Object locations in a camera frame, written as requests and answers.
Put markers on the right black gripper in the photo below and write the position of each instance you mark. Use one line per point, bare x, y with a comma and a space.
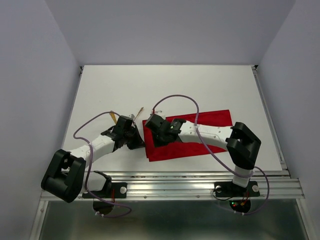
159, 143

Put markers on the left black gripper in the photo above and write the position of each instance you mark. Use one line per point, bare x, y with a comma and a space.
138, 142

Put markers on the gold knife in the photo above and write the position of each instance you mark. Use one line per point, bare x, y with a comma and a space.
113, 116

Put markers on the red cloth napkin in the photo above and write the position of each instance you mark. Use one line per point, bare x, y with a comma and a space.
219, 118

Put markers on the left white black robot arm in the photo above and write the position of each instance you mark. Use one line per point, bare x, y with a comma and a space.
68, 173

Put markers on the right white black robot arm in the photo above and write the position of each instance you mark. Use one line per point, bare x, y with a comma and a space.
241, 143

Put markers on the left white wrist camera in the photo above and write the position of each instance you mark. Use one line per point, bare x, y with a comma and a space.
132, 116

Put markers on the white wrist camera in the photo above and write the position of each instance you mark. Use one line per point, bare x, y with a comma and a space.
132, 116
159, 113

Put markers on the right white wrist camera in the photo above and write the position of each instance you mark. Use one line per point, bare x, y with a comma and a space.
159, 113

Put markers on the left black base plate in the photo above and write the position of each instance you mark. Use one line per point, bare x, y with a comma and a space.
117, 190

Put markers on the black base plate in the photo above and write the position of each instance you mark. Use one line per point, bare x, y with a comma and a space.
117, 190
227, 189

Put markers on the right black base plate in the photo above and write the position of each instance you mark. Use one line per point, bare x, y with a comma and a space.
227, 189

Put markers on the aluminium mounting rail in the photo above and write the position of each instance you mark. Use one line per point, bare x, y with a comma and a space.
156, 186

